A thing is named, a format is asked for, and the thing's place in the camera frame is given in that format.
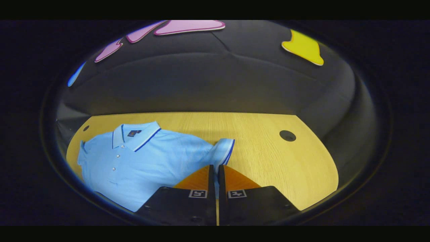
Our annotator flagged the light blue T-shirt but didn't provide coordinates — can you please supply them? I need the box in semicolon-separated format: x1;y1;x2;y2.
77;121;235;213

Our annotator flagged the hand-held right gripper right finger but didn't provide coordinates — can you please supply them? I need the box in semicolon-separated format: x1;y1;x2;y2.
218;165;300;226

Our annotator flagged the black backdrop cloth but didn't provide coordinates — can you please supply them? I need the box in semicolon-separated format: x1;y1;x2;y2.
55;20;380;189

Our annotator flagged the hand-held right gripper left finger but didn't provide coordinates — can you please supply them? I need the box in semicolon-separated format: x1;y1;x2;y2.
136;165;217;226

